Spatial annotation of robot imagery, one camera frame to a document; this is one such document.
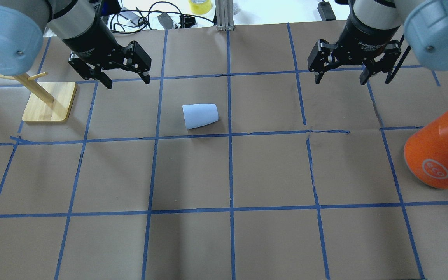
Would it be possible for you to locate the light blue cup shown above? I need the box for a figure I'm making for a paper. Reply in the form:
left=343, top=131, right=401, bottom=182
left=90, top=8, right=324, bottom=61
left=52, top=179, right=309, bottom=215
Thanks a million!
left=182, top=103, right=219, bottom=130

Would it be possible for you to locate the orange can with silver lid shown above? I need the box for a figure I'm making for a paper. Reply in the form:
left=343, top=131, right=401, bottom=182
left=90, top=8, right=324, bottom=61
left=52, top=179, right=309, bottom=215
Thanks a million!
left=403, top=111, right=448, bottom=189

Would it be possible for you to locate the black cable bundle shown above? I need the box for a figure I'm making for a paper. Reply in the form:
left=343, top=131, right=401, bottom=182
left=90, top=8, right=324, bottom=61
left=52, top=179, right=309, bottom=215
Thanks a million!
left=100, top=0, right=215, bottom=33

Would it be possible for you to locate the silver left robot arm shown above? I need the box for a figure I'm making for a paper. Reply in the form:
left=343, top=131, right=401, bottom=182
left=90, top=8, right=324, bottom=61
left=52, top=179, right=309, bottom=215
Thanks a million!
left=0, top=0, right=151, bottom=89

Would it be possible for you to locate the aluminium frame post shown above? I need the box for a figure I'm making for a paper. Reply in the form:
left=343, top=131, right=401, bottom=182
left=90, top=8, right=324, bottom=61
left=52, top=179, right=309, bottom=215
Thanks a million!
left=215, top=0, right=235, bottom=31

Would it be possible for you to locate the black power adapter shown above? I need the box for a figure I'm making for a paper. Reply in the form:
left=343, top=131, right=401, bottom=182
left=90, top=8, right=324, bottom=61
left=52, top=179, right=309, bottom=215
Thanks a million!
left=317, top=0, right=336, bottom=21

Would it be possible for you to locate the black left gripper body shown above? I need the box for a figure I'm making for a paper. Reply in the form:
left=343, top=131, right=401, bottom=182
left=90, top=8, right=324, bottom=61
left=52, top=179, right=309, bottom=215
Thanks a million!
left=62, top=17, right=137, bottom=76

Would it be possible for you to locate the yellow tape roll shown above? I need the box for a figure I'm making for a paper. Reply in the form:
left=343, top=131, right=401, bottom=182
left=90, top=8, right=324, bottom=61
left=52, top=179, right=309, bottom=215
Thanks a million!
left=188, top=0, right=212, bottom=15

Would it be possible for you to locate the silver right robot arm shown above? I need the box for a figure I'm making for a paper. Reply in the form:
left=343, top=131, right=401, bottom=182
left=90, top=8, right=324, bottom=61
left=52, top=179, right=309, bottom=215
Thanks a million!
left=307, top=0, right=448, bottom=85

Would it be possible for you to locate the wooden cup rack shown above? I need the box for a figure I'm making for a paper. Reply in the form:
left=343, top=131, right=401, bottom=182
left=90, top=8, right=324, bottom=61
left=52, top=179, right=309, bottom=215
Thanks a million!
left=0, top=72, right=77, bottom=123

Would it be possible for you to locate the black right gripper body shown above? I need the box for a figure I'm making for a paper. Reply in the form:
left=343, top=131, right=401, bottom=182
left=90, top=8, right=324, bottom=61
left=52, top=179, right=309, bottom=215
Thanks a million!
left=331, top=16, right=398, bottom=69

